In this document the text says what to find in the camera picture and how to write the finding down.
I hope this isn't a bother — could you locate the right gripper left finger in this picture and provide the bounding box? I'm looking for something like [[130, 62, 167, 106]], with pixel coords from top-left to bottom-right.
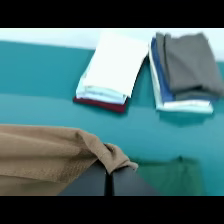
[[58, 159, 108, 197]]

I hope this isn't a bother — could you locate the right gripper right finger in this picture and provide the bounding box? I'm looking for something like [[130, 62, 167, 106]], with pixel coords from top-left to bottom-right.
[[111, 165, 160, 197]]

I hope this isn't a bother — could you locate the brown garment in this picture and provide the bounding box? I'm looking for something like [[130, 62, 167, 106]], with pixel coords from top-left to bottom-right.
[[0, 123, 139, 197]]

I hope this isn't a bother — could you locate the dark red garment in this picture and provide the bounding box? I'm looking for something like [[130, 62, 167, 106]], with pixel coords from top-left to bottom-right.
[[73, 96, 129, 114]]

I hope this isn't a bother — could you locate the pale mint garment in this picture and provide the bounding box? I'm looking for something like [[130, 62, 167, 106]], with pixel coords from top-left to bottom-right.
[[75, 75, 128, 105]]

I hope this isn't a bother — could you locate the blue garment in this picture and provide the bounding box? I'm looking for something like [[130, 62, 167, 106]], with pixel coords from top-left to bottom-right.
[[150, 37, 176, 104]]

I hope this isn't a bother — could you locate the white garment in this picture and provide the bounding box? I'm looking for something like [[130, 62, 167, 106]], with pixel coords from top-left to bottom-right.
[[82, 30, 150, 98]]

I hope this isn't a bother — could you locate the grey garment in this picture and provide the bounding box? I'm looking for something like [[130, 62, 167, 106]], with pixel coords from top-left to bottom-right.
[[155, 31, 224, 100]]

